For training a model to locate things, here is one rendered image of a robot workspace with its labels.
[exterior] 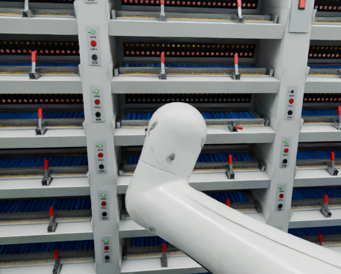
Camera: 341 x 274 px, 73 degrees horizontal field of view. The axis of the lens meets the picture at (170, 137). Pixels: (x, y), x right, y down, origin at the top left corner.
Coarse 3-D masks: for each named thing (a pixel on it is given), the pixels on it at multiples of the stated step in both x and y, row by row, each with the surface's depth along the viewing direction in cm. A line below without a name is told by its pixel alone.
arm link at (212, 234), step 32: (128, 192) 41; (160, 192) 37; (192, 192) 36; (160, 224) 35; (192, 224) 32; (224, 224) 30; (256, 224) 30; (192, 256) 32; (224, 256) 28; (256, 256) 26; (288, 256) 25; (320, 256) 24
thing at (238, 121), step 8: (128, 120) 88; (136, 120) 88; (144, 120) 88; (208, 120) 90; (216, 120) 90; (224, 120) 90; (232, 120) 90; (240, 120) 90; (248, 120) 91; (256, 120) 91; (264, 120) 91
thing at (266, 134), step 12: (264, 108) 95; (120, 120) 87; (276, 120) 87; (120, 132) 84; (132, 132) 85; (144, 132) 85; (216, 132) 87; (228, 132) 87; (240, 132) 87; (252, 132) 87; (264, 132) 88; (120, 144) 85; (132, 144) 85
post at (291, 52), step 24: (264, 0) 94; (288, 0) 79; (312, 0) 79; (288, 24) 80; (264, 48) 95; (288, 48) 82; (288, 72) 84; (264, 96) 96; (288, 120) 87; (264, 144) 97; (288, 168) 91; (264, 192) 97; (288, 192) 94; (288, 216) 96
